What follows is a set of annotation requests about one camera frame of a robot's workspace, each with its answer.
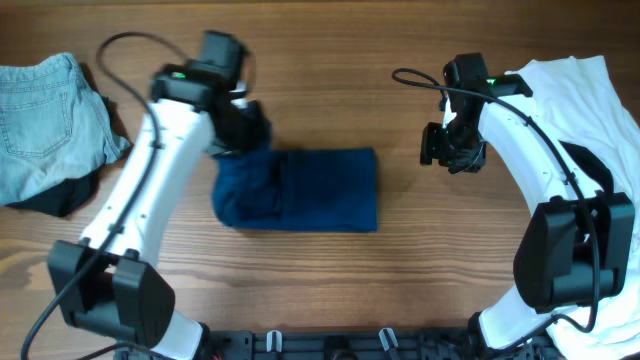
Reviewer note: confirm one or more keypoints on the white garment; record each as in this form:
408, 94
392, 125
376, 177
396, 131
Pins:
579, 105

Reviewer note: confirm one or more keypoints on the black garment under denim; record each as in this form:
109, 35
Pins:
64, 198

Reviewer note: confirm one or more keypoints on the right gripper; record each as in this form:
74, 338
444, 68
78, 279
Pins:
431, 147

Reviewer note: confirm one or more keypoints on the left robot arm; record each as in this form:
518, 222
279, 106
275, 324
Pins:
107, 281

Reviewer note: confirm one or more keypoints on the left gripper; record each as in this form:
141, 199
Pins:
257, 132

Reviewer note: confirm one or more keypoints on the black garment at right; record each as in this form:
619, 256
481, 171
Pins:
591, 165

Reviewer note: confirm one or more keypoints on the blue t-shirt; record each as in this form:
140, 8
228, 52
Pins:
332, 190

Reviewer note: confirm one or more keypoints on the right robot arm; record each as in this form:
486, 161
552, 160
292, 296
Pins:
575, 249

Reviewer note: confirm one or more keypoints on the light blue denim shorts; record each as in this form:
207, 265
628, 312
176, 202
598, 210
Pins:
54, 127

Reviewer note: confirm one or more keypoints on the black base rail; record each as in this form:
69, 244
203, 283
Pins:
384, 344

